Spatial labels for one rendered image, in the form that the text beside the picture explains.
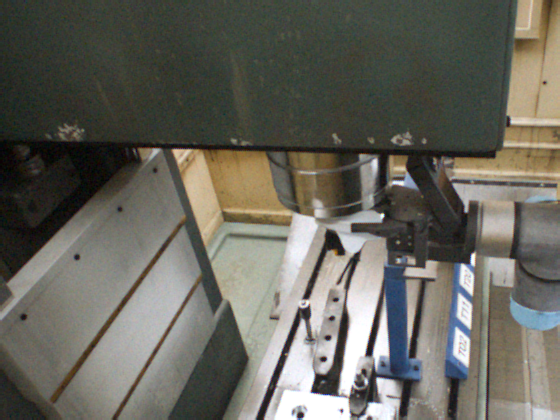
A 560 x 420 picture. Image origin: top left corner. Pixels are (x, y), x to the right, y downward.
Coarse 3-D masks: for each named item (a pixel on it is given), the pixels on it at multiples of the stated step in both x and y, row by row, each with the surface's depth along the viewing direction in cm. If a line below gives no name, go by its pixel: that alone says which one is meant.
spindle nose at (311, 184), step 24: (288, 168) 61; (312, 168) 60; (336, 168) 60; (360, 168) 61; (384, 168) 63; (288, 192) 64; (312, 192) 62; (336, 192) 62; (360, 192) 62; (384, 192) 66; (312, 216) 64; (336, 216) 64
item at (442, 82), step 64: (0, 0) 50; (64, 0) 49; (128, 0) 47; (192, 0) 46; (256, 0) 44; (320, 0) 43; (384, 0) 42; (448, 0) 41; (512, 0) 40; (0, 64) 55; (64, 64) 53; (128, 64) 51; (192, 64) 50; (256, 64) 48; (320, 64) 47; (384, 64) 45; (448, 64) 44; (0, 128) 61; (64, 128) 59; (128, 128) 56; (192, 128) 54; (256, 128) 53; (320, 128) 51; (384, 128) 49; (448, 128) 48
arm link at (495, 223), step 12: (480, 204) 68; (492, 204) 67; (504, 204) 67; (480, 216) 66; (492, 216) 66; (504, 216) 65; (480, 228) 66; (492, 228) 65; (504, 228) 65; (480, 240) 66; (492, 240) 66; (504, 240) 65; (480, 252) 67; (492, 252) 67; (504, 252) 66
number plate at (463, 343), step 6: (456, 330) 119; (456, 336) 118; (462, 336) 120; (456, 342) 117; (462, 342) 118; (468, 342) 120; (456, 348) 116; (462, 348) 117; (468, 348) 119; (456, 354) 115; (462, 354) 116; (468, 354) 118; (462, 360) 115
